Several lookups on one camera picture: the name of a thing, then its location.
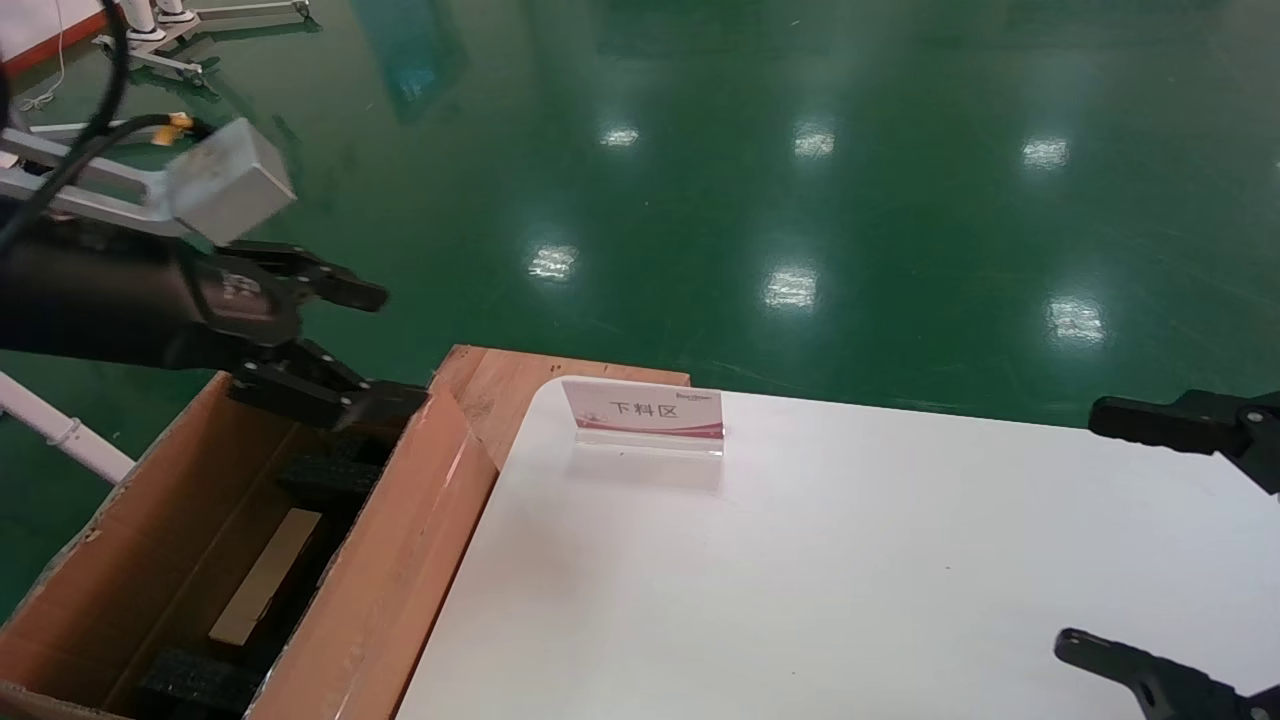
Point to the small cardboard box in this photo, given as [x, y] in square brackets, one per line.
[265, 575]

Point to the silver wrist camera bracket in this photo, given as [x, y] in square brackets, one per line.
[80, 190]

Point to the white metal stand base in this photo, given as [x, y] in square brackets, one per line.
[170, 62]

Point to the large open cardboard box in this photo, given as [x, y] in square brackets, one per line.
[400, 560]

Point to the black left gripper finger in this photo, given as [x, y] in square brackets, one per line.
[320, 275]
[330, 395]

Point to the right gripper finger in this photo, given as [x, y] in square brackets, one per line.
[1160, 685]
[1200, 425]

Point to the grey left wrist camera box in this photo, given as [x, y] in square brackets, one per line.
[230, 180]

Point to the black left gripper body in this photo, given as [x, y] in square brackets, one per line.
[110, 300]

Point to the acrylic table sign red print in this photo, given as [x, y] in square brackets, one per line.
[645, 410]

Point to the black foam block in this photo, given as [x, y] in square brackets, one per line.
[330, 480]
[200, 685]

